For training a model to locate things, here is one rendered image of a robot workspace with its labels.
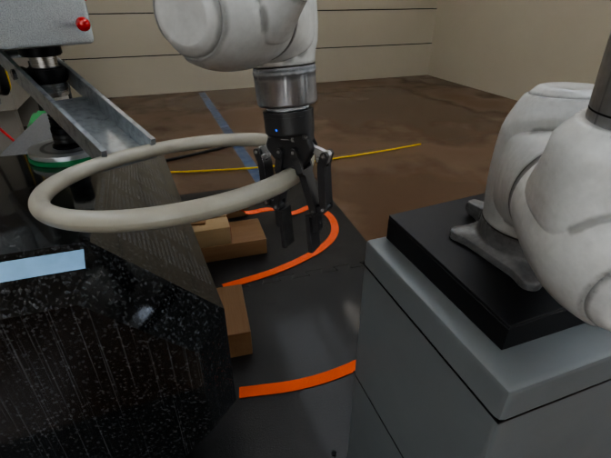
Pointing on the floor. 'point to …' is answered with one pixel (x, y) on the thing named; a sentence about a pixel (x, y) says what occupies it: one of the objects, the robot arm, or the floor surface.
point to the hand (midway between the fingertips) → (299, 230)
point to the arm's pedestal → (468, 378)
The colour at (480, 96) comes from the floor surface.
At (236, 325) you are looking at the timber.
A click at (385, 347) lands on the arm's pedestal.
